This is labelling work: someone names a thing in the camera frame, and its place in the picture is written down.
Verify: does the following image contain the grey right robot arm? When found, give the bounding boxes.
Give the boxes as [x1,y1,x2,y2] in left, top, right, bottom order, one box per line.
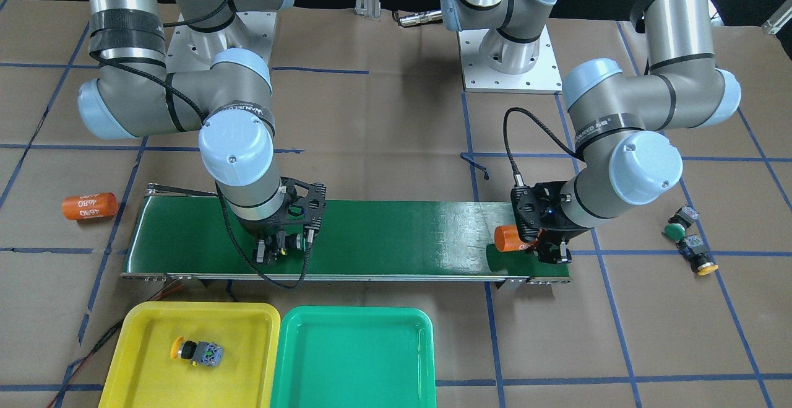
[77,0,325,263]

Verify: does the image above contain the yellow plastic tray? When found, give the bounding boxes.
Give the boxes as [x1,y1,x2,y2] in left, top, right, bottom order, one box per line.
[100,302,281,407]

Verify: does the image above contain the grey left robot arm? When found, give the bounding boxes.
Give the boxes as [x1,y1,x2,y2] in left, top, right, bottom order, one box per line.
[441,0,741,264]

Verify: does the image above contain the yellow push button upper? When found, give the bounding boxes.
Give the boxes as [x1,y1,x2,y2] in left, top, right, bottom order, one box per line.
[676,234,719,276]

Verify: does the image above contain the orange cylinder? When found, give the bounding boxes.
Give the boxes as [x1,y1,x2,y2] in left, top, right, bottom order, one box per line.
[61,193,119,220]
[493,225,529,253]

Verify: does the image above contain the green plastic tray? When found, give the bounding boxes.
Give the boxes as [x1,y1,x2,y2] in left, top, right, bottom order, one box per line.
[270,306,437,407]

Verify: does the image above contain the green mushroom push button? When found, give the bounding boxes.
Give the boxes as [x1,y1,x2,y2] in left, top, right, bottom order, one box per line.
[663,206,699,242]

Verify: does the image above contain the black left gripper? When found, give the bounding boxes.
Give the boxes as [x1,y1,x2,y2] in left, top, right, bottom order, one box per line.
[511,181,589,264]

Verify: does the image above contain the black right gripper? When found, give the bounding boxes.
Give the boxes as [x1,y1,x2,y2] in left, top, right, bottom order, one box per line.
[247,177,327,264]

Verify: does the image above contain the yellow mushroom push button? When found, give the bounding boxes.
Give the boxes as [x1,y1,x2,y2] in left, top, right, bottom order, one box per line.
[170,336,224,367]

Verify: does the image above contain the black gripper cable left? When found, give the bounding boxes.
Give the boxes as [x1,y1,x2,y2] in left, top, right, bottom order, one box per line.
[502,108,579,187]

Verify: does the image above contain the green conveyor belt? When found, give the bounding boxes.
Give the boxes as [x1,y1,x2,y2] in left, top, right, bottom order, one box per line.
[122,193,571,284]

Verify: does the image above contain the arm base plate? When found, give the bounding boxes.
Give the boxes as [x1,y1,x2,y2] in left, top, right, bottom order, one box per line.
[166,11,277,71]
[457,28,562,94]

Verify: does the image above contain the red black wire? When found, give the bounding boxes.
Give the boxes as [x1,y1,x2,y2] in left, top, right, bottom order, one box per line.
[46,275,239,408]

